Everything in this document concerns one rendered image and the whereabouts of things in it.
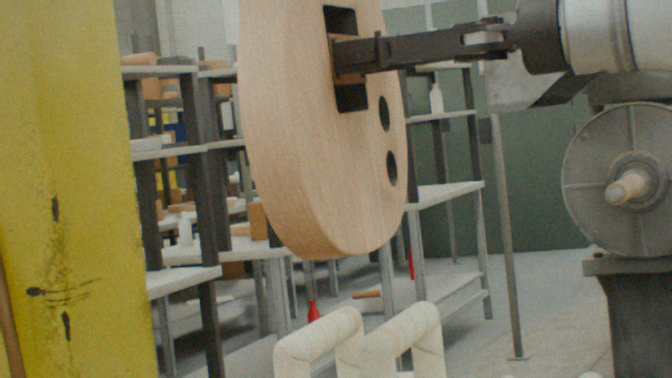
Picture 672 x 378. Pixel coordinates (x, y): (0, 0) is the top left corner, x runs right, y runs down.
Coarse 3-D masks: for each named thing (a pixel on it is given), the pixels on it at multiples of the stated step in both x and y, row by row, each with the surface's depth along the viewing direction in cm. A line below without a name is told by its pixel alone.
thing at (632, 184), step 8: (632, 176) 204; (640, 176) 208; (616, 184) 192; (624, 184) 194; (632, 184) 198; (640, 184) 205; (624, 192) 192; (632, 192) 197; (608, 200) 193; (624, 200) 192
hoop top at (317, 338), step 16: (320, 320) 128; (336, 320) 130; (352, 320) 133; (288, 336) 121; (304, 336) 122; (320, 336) 124; (336, 336) 128; (288, 352) 119; (304, 352) 120; (320, 352) 124
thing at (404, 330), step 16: (416, 304) 132; (432, 304) 133; (400, 320) 124; (416, 320) 126; (432, 320) 131; (368, 336) 117; (384, 336) 117; (400, 336) 120; (416, 336) 125; (368, 352) 116; (384, 352) 116; (400, 352) 120
